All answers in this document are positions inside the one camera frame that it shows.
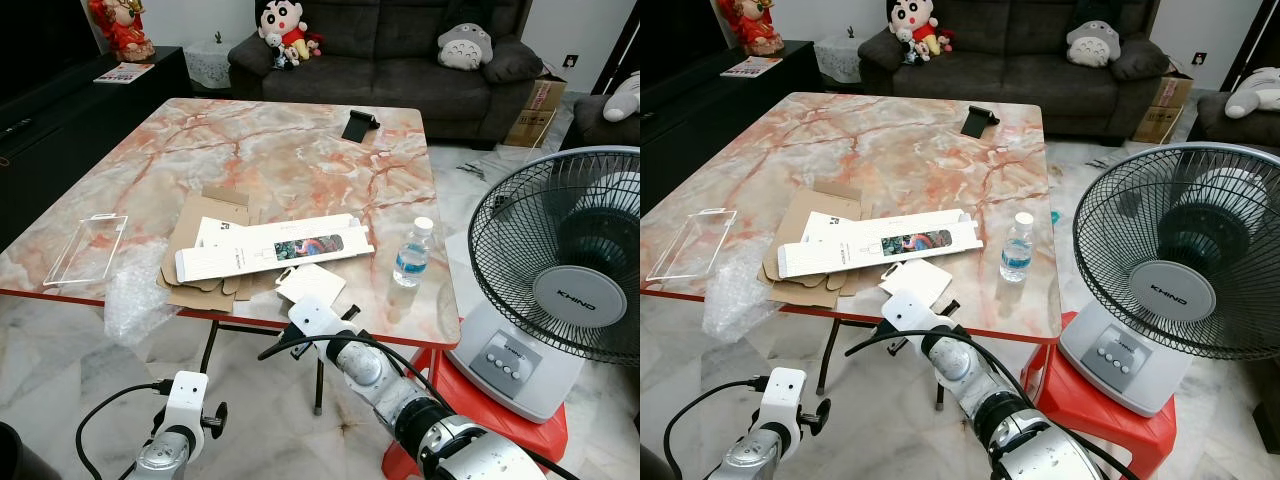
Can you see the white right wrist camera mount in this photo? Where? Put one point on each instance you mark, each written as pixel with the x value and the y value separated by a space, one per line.
pixel 910 314
pixel 315 320

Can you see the black grey electric fan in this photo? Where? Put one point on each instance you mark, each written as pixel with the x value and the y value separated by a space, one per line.
pixel 1170 240
pixel 560 250

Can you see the long white product box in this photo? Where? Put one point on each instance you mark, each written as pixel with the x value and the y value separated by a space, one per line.
pixel 840 255
pixel 240 260

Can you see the white plush toy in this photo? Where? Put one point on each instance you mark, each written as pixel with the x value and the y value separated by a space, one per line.
pixel 625 98
pixel 1255 95

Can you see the red plastic stool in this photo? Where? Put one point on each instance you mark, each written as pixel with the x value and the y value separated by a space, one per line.
pixel 510 430
pixel 1110 420

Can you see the black phone stand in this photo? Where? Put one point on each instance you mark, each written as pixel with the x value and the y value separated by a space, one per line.
pixel 978 122
pixel 358 128

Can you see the clear bubble wrap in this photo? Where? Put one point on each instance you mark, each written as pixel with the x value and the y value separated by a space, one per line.
pixel 738 298
pixel 140 300

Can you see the red figurine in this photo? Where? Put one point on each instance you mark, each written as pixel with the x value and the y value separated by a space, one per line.
pixel 125 30
pixel 755 25

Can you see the orange marble top table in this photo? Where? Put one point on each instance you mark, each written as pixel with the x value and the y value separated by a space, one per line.
pixel 250 160
pixel 880 150

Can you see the white leaflet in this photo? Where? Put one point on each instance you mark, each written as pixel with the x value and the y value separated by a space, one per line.
pixel 828 227
pixel 222 232

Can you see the clear water bottle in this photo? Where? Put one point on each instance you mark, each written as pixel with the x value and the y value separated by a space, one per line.
pixel 412 258
pixel 1017 252

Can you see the white card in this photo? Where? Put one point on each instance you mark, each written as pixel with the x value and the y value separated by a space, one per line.
pixel 310 283
pixel 915 278

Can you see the brown cardboard box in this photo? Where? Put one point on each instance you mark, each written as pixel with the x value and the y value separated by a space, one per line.
pixel 538 110
pixel 1165 105

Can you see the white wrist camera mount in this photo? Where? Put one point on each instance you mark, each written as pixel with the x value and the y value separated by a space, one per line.
pixel 187 400
pixel 910 314
pixel 785 395
pixel 315 320

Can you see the clear plastic tray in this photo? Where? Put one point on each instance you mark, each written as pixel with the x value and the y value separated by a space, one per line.
pixel 690 245
pixel 85 250

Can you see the white lace side table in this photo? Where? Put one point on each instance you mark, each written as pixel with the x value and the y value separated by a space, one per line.
pixel 210 65
pixel 838 60

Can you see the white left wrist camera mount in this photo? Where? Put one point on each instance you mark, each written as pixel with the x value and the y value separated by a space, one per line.
pixel 187 400
pixel 785 395

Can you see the black rubbish bin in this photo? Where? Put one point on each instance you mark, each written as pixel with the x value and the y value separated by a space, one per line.
pixel 18 455
pixel 653 465

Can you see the black TV cabinet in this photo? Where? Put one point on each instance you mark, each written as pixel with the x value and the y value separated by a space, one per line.
pixel 70 130
pixel 700 125

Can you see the dark brown long sofa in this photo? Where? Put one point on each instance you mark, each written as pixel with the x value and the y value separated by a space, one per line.
pixel 1010 75
pixel 390 80

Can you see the red white magazine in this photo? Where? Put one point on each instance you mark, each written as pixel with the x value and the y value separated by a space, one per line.
pixel 750 67
pixel 123 72

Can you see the cartoon boy plush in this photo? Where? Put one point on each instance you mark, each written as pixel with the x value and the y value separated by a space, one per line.
pixel 283 22
pixel 913 18

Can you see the black television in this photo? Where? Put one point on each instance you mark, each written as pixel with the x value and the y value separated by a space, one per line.
pixel 675 35
pixel 40 40

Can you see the grey Totoro plush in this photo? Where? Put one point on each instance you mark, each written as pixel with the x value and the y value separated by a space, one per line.
pixel 1093 44
pixel 465 48

